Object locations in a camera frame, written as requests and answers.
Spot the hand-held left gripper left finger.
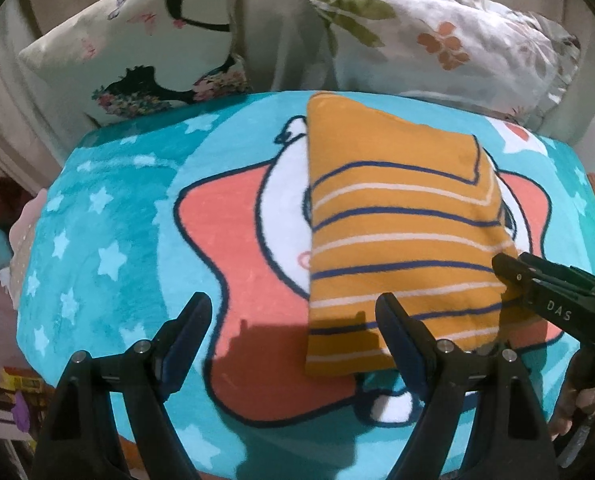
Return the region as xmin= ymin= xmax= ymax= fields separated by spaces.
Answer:
xmin=32 ymin=291 xmax=213 ymax=480

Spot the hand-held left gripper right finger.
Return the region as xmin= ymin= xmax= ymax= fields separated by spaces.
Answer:
xmin=375 ymin=292 xmax=561 ymax=480

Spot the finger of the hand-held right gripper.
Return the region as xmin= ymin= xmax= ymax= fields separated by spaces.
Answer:
xmin=491 ymin=251 xmax=595 ymax=328

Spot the orange striped sweater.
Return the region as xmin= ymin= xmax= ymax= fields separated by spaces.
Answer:
xmin=303 ymin=91 xmax=528 ymax=378

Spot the person's right hand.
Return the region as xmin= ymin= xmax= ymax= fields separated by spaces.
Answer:
xmin=547 ymin=380 xmax=595 ymax=443

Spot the turquoise star print blanket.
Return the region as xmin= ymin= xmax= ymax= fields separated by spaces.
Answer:
xmin=15 ymin=89 xmax=595 ymax=480

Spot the yellow box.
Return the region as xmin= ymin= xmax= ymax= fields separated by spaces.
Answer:
xmin=0 ymin=366 xmax=46 ymax=396

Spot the purple cloth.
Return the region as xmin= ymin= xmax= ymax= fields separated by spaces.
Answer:
xmin=10 ymin=392 xmax=33 ymax=436

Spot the pink dotted pillow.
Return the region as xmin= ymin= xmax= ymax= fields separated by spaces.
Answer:
xmin=0 ymin=187 xmax=48 ymax=311

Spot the leaf print pillow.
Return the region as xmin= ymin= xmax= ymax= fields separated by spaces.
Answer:
xmin=302 ymin=0 xmax=582 ymax=133

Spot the dark red plush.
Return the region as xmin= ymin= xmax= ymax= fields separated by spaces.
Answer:
xmin=0 ymin=177 xmax=41 ymax=231

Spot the beige curtain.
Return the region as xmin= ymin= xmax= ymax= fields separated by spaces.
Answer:
xmin=0 ymin=35 xmax=78 ymax=186

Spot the silhouette print pillow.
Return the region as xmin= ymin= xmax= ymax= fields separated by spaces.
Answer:
xmin=18 ymin=0 xmax=253 ymax=126

